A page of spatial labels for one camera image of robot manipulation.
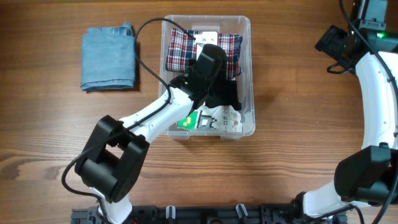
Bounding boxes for black garment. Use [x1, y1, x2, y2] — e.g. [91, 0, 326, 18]
[205, 78, 242, 111]

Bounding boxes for red plaid shirt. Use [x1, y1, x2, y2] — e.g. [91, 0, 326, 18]
[165, 28, 243, 80]

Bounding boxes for white printed t-shirt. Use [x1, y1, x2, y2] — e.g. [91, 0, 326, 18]
[177, 105, 243, 133]

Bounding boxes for blue denim jeans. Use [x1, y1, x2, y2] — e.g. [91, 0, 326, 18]
[80, 22, 136, 91]

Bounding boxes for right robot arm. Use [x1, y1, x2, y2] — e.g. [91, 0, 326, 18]
[289, 26, 397, 222]

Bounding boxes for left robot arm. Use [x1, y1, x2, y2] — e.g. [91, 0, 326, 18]
[75, 44, 227, 223]

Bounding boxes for clear plastic storage bin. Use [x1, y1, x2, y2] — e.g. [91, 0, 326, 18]
[163, 15, 256, 139]

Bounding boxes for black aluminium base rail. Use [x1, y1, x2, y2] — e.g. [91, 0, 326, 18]
[70, 203, 348, 224]

